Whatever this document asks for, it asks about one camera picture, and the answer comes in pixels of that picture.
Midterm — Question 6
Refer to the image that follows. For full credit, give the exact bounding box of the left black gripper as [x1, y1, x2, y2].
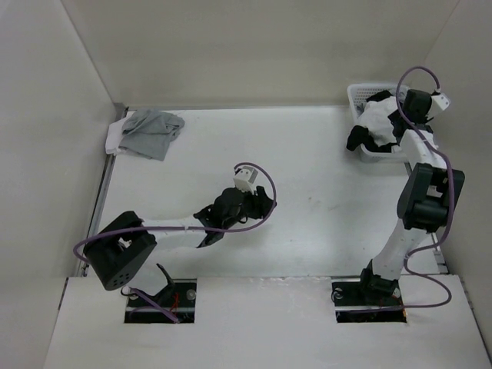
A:
[223, 184, 275, 230]

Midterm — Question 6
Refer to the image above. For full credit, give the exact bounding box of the white tank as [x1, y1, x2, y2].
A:
[105, 118, 127, 156]
[357, 95, 397, 147]

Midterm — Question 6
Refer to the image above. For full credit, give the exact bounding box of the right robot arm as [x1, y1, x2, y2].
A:
[356, 89, 465, 304]

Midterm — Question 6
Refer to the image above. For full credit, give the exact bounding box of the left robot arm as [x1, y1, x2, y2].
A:
[83, 186, 277, 307]

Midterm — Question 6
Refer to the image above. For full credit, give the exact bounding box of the black tank top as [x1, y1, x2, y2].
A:
[346, 90, 399, 153]

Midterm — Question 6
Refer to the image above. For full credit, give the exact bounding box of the folded grey tank top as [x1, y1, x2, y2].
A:
[118, 109, 185, 161]

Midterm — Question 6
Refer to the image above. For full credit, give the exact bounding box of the folded white tank top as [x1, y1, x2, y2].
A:
[105, 118, 127, 156]

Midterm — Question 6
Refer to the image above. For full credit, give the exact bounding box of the white plastic laundry basket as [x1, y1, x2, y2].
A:
[347, 82, 407, 163]

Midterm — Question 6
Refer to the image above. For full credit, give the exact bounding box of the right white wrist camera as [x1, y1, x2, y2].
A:
[429, 91, 450, 115]

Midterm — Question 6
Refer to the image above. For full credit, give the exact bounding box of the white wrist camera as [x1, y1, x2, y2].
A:
[429, 91, 450, 115]
[233, 165, 258, 194]

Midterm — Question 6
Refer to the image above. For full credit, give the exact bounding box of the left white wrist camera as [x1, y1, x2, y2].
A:
[233, 165, 258, 194]

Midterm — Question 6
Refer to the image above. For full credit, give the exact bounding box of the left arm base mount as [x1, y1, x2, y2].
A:
[120, 279, 198, 324]

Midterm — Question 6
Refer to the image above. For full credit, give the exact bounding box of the metal table edge rail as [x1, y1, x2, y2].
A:
[75, 102, 128, 277]

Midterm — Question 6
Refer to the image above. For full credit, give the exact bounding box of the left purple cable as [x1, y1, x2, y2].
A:
[72, 161, 278, 323]

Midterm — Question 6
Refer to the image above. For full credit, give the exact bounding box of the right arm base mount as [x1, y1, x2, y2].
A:
[331, 279, 407, 324]

